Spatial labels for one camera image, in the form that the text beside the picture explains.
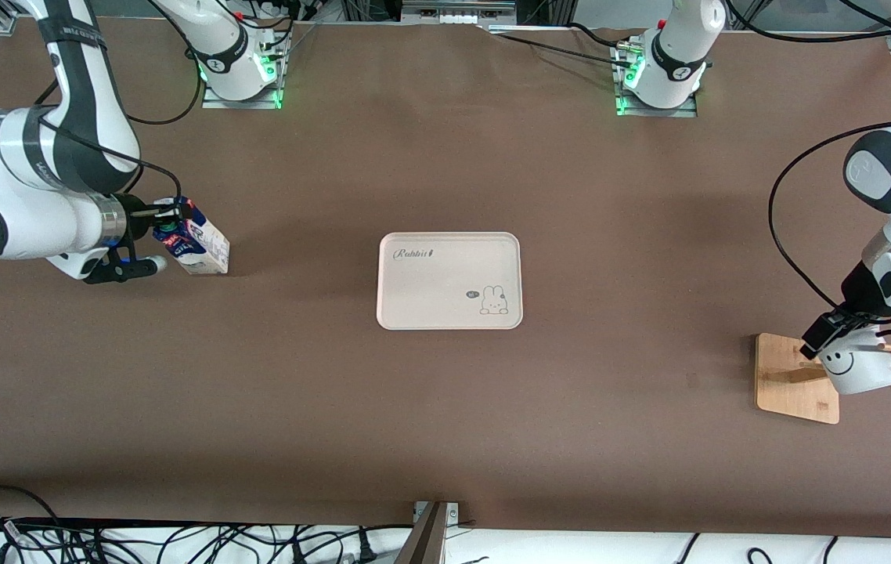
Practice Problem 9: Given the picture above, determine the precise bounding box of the white smiley mug black handle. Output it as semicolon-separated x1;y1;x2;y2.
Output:
817;325;891;395

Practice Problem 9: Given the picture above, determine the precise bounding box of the blue white milk carton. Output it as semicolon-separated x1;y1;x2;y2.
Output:
154;196;231;276

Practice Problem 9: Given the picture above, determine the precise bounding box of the white rabbit print tray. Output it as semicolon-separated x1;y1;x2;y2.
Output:
377;232;524;331

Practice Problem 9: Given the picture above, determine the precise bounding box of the wooden mug stand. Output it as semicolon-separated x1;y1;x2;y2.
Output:
755;333;891;425

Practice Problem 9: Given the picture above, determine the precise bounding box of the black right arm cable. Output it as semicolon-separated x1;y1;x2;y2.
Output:
34;47;207;208

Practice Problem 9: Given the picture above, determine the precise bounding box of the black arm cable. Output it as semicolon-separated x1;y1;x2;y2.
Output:
767;117;891;311
34;47;207;208

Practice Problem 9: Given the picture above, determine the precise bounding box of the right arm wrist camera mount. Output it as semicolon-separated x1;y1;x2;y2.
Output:
84;244;169;284

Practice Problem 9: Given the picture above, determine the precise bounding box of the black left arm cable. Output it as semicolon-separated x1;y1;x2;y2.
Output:
767;117;891;311

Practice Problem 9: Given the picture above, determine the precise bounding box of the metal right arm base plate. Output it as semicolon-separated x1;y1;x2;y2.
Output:
201;31;291;110

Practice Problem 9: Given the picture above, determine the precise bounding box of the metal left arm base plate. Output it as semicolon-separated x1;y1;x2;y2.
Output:
611;35;699;119

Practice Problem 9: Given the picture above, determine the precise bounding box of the black floor cable tangle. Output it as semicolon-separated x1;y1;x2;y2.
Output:
0;484;415;564

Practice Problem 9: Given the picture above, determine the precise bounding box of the aluminium frame rail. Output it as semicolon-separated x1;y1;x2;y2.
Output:
399;0;518;26

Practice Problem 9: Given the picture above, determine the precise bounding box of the black cable behind table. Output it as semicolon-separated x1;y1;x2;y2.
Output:
489;22;630;70

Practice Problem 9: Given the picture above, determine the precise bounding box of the metal table edge bracket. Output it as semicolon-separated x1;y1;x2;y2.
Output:
406;501;462;564

